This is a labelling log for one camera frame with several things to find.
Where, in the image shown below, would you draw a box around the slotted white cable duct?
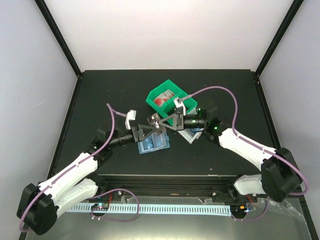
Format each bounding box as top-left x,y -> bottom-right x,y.
67,203 -> 232,217

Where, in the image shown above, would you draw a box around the white plastic bin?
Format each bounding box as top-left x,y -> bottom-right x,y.
178,128 -> 204,144

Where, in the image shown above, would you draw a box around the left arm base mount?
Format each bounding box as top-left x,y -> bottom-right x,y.
87,184 -> 126,201

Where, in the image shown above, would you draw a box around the blue cards stack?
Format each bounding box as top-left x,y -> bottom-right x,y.
189,128 -> 203,134

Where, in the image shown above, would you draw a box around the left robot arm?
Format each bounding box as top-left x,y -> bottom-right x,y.
16,124 -> 157,235

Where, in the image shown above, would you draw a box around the black VIP card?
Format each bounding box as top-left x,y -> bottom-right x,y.
147,112 -> 167,136

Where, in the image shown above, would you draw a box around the clear plastic sheet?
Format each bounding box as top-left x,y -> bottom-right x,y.
25,210 -> 317,240

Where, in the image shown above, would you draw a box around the left rear frame post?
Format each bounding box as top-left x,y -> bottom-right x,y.
34,0 -> 82,77

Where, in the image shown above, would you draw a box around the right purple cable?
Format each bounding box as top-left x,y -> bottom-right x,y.
178,85 -> 310,222

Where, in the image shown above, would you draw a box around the red and white cards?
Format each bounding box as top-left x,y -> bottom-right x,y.
153,89 -> 175,108

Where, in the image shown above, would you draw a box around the blue VIP card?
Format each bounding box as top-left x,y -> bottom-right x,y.
141,137 -> 155,152

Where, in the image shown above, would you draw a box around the green plastic bin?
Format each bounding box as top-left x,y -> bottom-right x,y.
145,79 -> 188,118

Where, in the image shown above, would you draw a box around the black aluminium frame rail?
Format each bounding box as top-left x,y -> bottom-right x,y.
88,172 -> 254,197

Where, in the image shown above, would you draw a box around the right rear frame post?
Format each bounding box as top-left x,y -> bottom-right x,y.
255,0 -> 304,77

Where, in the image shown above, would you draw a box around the light blue card holder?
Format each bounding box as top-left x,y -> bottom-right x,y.
137,133 -> 170,155

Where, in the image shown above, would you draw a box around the frame post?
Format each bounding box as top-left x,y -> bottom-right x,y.
34,0 -> 82,77
255,0 -> 304,77

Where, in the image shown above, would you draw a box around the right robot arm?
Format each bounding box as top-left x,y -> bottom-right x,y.
158,97 -> 303,202

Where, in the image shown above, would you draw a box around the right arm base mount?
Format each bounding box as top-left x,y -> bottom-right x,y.
211,185 -> 258,204

